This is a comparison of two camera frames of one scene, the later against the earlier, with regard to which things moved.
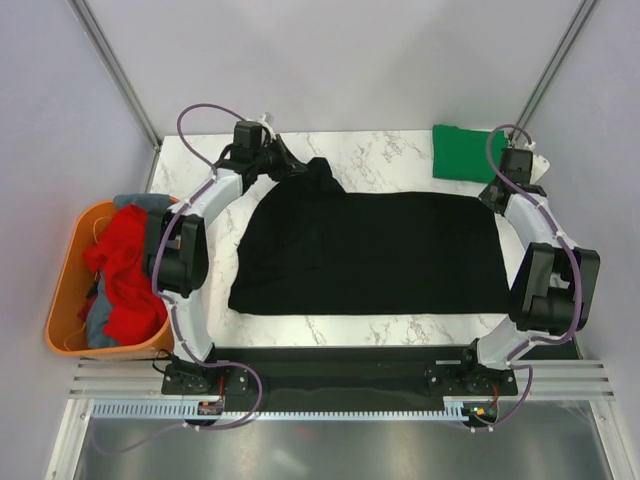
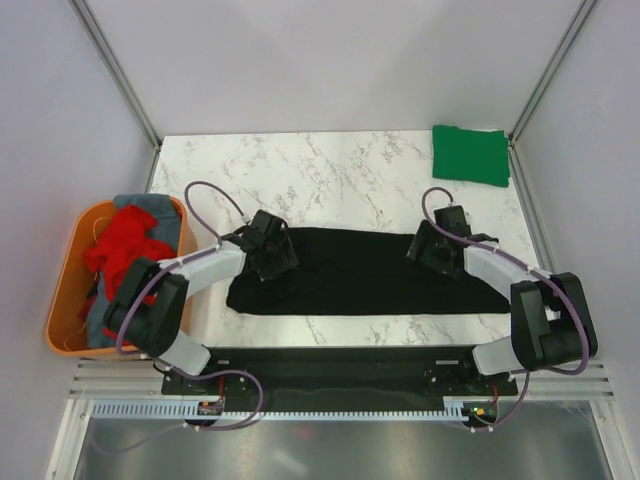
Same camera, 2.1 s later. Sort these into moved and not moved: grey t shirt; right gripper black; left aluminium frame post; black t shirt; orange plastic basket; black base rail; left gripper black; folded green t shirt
Moved: left gripper black; black t shirt; right gripper black
Not moved: grey t shirt; left aluminium frame post; orange plastic basket; black base rail; folded green t shirt
